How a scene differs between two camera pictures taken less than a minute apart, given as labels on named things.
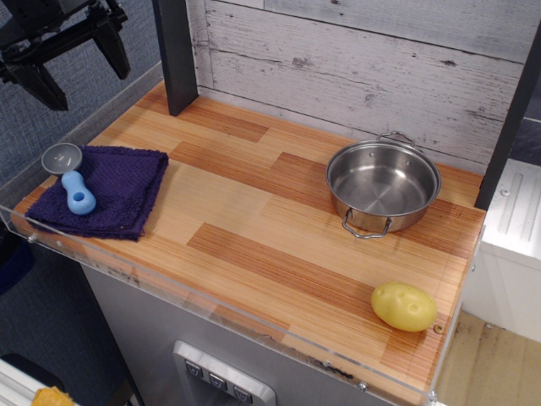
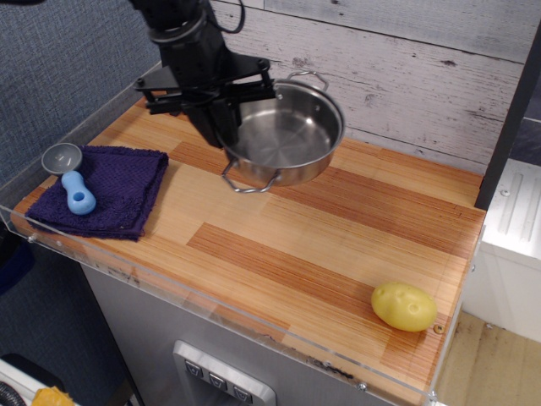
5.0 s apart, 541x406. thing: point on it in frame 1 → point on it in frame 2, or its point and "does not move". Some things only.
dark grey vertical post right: [516, 108] does not move
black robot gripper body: [32, 30] → [197, 68]
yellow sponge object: [51, 396] does not move
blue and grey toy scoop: [66, 159] does not move
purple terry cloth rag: [122, 180] does not move
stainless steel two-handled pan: [386, 181] → [294, 135]
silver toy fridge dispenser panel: [201, 380] does not move
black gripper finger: [111, 44] → [226, 117]
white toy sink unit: [503, 287] does not move
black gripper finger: [37, 79] → [203, 118]
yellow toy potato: [404, 306] does not move
